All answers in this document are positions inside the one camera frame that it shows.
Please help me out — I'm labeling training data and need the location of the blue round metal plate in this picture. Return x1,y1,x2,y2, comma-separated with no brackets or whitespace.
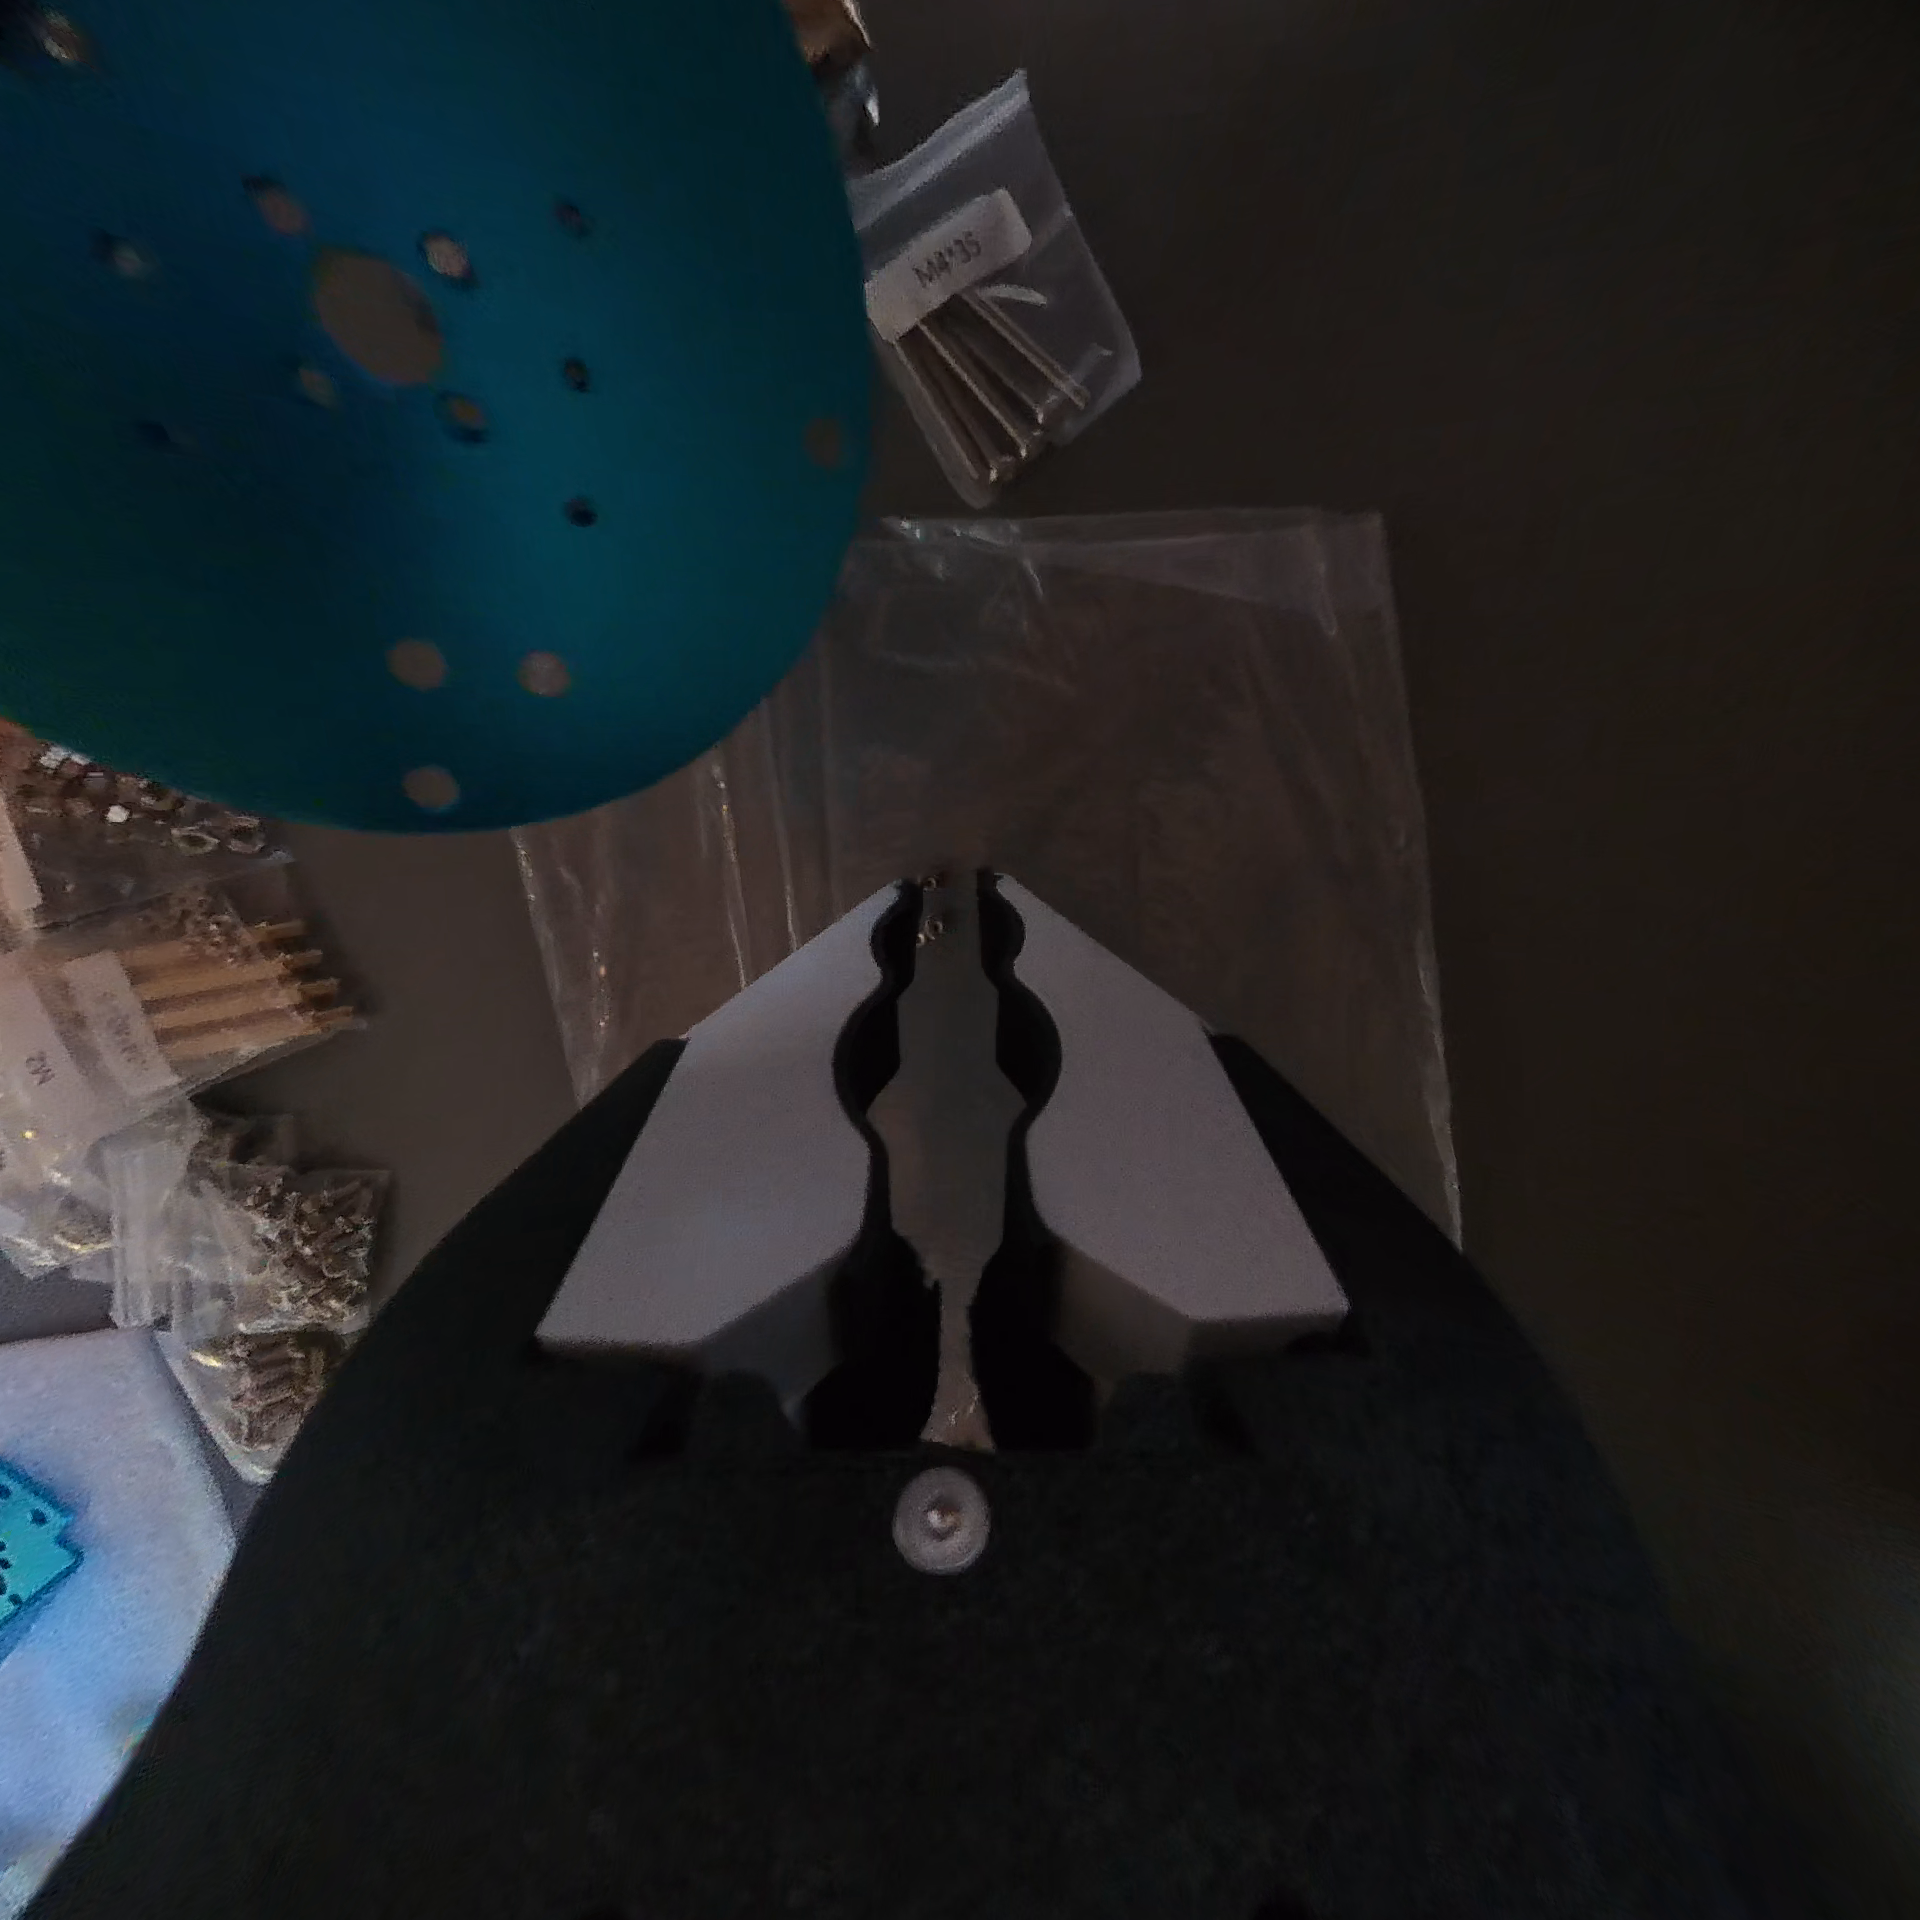
0,0,881,837

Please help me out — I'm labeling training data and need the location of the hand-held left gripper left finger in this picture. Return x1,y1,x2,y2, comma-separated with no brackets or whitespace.
531,874,922,1412

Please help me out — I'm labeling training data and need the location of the white foam sheet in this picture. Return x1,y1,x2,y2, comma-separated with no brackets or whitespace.
0,1328,248,1817

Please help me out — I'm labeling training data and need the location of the clear plastic bag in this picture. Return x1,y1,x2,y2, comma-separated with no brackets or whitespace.
506,509,1464,1249

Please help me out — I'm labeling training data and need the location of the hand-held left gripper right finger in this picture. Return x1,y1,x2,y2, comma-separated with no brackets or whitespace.
975,866,1353,1378

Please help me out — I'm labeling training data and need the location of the pile of small hardware bags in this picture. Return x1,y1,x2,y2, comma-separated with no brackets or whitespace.
0,720,395,1488

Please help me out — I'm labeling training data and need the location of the blue metal U bracket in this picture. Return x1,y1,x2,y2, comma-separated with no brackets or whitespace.
0,1459,86,1665

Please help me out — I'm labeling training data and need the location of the bag of long metal screws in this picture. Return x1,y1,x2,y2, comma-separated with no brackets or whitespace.
843,66,1145,509

